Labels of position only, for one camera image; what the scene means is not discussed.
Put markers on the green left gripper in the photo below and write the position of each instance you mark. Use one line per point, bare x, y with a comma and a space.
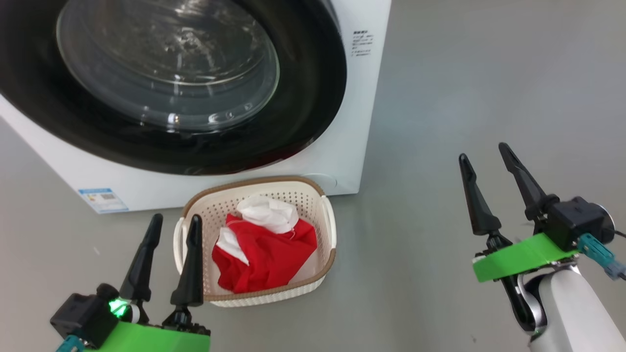
156, 337

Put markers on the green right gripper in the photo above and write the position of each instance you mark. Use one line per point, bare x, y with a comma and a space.
523, 259

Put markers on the red and white garment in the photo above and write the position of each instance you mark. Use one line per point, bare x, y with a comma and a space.
269, 254

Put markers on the grey washing machine door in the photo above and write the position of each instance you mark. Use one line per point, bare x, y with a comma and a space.
303, 98

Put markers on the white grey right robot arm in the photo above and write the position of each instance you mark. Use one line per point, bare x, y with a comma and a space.
572, 313

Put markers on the cream basket with brown rim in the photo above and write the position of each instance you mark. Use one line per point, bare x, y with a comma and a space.
318, 220

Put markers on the white front-load washing machine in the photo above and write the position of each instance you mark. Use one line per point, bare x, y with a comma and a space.
357, 122

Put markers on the blue energy label sticker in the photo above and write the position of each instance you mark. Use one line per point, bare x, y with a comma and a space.
103, 200

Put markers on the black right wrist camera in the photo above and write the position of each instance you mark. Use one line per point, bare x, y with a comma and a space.
577, 220

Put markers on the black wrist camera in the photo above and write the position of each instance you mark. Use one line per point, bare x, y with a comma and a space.
577, 220
83, 315

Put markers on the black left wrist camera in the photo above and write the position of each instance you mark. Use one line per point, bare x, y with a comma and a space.
83, 315

